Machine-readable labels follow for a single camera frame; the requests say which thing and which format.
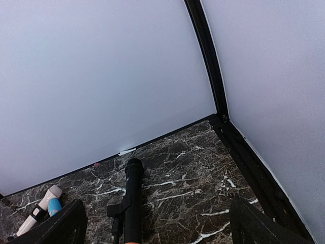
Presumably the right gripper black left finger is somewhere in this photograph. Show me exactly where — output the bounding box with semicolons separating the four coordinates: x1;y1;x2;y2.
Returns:
8;199;87;244

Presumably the black microphone stand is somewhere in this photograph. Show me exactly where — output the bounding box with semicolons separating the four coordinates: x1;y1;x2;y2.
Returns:
107;195;131;244

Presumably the light blue toy microphone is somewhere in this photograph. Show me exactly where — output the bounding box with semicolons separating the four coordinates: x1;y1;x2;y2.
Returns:
48;198;62;217

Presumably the black microphone orange ring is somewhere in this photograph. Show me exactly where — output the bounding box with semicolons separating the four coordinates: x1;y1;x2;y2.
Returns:
123;158;144;244

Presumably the black corner frame post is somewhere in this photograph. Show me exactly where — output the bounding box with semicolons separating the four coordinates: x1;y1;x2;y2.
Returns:
184;0;229;123

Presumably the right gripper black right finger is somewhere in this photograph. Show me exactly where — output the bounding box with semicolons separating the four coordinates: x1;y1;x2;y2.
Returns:
230;197;311;244

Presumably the cream white toy microphone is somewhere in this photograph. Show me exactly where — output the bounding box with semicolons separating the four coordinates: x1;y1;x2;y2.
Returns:
16;185;62;237

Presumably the white paper scrap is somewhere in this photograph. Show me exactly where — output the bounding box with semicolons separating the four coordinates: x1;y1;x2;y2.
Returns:
118;148;136;156

